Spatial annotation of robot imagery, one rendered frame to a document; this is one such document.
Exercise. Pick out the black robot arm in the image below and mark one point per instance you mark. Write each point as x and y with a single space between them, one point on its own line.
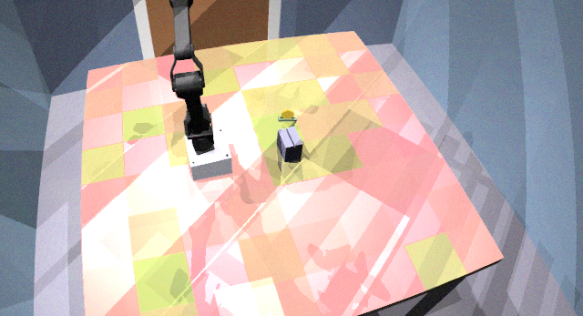
189 85

